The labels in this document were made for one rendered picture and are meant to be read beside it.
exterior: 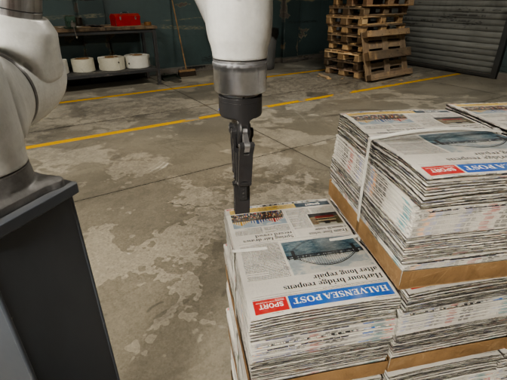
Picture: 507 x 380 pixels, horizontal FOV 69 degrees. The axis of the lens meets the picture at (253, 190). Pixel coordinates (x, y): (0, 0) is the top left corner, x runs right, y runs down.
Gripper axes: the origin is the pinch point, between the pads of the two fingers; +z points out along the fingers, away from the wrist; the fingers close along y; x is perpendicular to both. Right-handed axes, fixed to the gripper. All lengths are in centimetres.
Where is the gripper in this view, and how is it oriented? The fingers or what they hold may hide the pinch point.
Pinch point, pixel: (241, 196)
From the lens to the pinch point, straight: 73.0
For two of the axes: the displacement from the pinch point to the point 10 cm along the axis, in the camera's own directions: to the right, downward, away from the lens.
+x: -9.8, 0.9, -1.8
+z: 0.0, 8.9, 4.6
